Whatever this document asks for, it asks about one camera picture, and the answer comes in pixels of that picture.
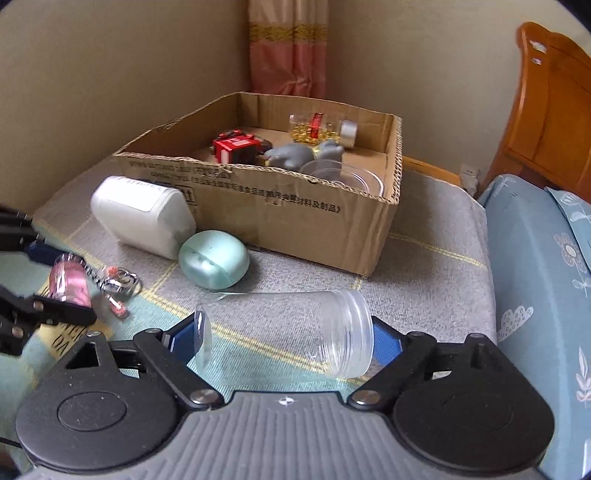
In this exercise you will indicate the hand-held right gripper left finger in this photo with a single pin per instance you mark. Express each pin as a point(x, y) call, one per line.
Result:
point(181, 342)

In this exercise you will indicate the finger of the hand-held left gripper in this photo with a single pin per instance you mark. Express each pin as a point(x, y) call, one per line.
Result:
point(41, 253)
point(51, 313)

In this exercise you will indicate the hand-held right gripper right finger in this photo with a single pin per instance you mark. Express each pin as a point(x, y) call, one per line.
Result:
point(386, 345)

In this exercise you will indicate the clear plastic jar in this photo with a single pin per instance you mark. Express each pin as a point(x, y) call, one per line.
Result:
point(286, 332)

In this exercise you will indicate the brown cardboard box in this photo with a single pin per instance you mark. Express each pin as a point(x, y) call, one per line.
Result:
point(300, 221)

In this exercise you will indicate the clear plastic lid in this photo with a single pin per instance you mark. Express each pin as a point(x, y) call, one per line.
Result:
point(342, 177)

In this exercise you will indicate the red robot toy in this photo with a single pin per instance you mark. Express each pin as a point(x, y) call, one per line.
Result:
point(235, 147)

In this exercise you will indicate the grey cat figurine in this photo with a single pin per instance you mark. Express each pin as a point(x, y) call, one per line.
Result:
point(291, 157)

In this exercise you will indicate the glass bottle with gold beads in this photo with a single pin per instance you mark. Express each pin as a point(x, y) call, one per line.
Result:
point(318, 130)

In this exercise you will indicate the mint green oval case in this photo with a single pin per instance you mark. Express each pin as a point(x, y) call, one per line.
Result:
point(212, 261)

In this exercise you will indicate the white plastic bottle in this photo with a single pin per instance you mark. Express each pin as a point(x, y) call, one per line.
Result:
point(138, 212)

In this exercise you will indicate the blue floral pillow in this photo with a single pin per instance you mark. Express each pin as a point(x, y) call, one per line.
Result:
point(521, 258)

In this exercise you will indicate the blue flower print pillow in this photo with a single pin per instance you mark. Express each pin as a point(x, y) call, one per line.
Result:
point(577, 221)

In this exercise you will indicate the wooden headboard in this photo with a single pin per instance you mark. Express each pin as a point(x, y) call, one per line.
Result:
point(549, 120)

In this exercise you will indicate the pink curtain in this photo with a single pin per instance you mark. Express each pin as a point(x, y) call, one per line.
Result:
point(286, 50)

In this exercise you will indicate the white wall socket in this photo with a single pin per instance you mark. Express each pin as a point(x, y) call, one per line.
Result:
point(469, 177)

